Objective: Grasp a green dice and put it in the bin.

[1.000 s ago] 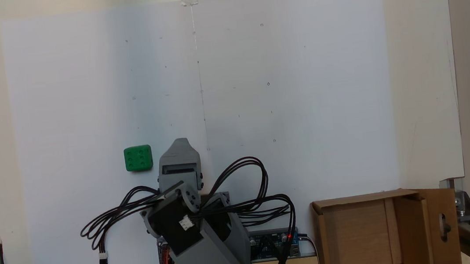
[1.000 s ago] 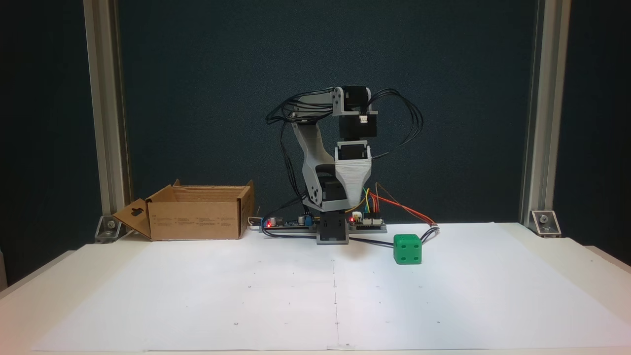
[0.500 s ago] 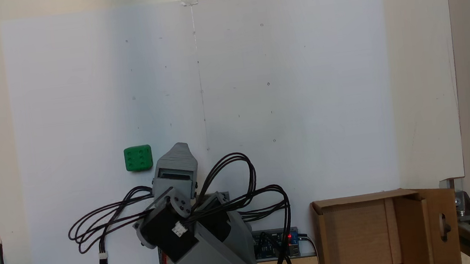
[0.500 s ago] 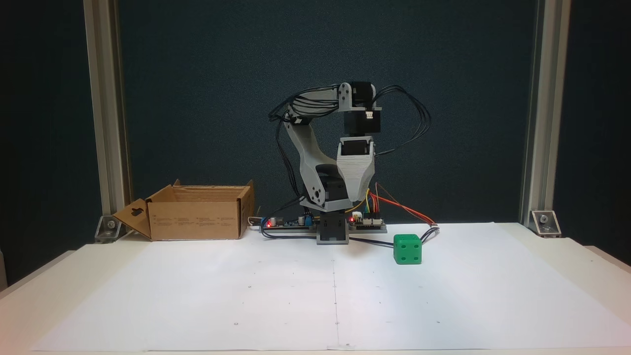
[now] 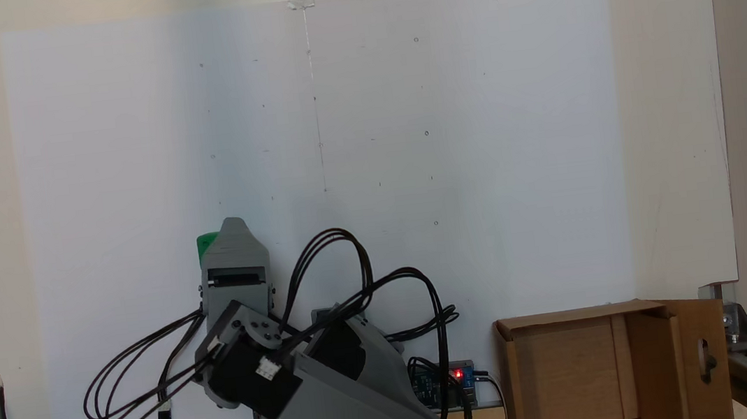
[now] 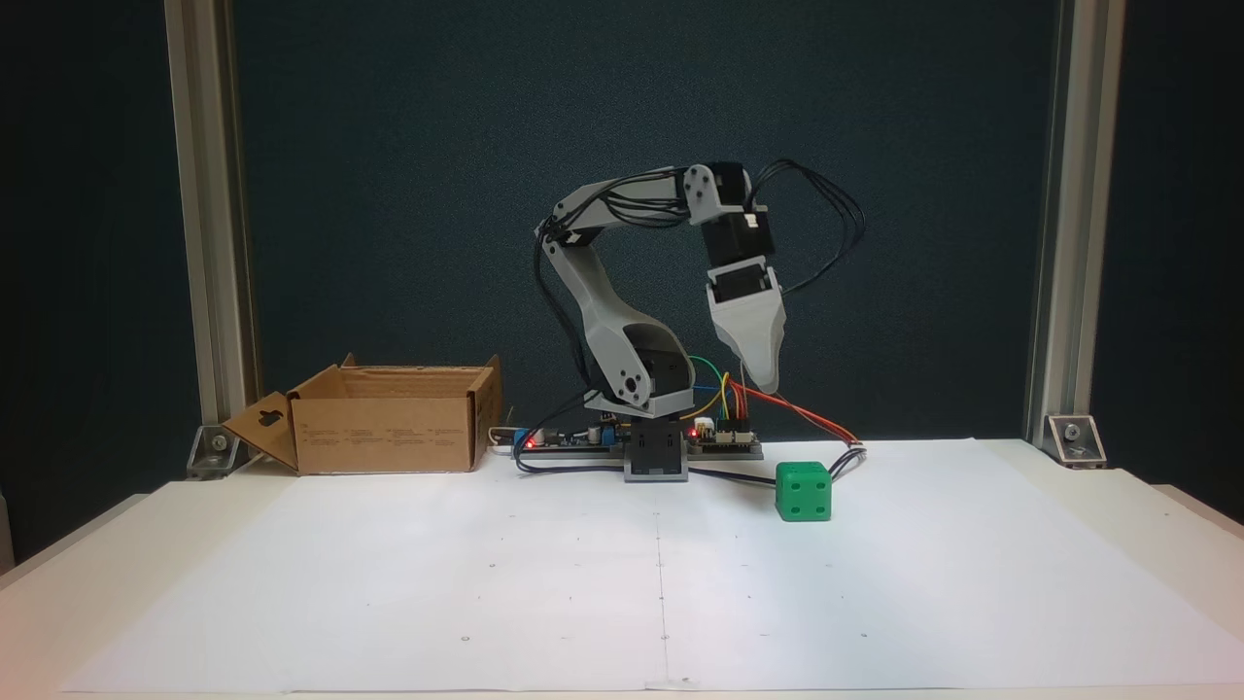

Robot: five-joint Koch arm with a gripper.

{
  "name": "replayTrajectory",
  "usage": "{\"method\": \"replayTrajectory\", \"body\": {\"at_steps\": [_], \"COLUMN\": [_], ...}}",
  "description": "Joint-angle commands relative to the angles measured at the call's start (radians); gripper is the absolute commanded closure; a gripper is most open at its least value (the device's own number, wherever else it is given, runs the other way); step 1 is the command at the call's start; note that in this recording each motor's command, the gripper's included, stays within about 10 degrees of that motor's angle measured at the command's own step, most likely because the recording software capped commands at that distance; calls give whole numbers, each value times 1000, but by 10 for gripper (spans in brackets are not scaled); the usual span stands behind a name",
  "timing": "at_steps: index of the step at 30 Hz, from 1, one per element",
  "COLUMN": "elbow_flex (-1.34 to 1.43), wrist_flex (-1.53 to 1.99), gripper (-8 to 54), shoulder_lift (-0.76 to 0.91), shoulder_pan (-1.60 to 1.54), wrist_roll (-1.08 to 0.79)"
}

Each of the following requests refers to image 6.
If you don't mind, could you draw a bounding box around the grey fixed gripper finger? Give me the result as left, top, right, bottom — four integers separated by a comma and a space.
711, 307, 787, 396

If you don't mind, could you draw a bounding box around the green die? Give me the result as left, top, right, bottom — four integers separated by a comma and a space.
776, 461, 834, 523

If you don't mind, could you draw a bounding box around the blue circuit board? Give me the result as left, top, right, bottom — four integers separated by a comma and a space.
512, 418, 625, 458

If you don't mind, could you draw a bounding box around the brown cardboard box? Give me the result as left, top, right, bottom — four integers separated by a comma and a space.
222, 354, 503, 476

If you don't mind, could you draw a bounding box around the green jumper wire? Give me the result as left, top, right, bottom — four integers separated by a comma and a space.
692, 356, 730, 421

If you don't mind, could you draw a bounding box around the yellow jumper wire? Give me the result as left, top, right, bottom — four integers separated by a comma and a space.
695, 372, 732, 421

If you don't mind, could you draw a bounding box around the orange jumper wire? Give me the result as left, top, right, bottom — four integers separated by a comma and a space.
729, 379, 861, 448

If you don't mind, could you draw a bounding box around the circuit board with jumper wires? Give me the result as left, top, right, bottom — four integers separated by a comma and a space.
686, 416, 764, 460

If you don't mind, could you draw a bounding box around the dark cable with white connector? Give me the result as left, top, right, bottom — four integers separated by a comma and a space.
515, 442, 866, 487

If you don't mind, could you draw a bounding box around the aluminium corner bracket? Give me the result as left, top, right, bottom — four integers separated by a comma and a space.
1045, 414, 1109, 470
187, 424, 242, 479

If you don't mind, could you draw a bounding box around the aluminium frame post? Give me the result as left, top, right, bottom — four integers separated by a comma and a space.
1023, 0, 1128, 450
163, 0, 261, 440

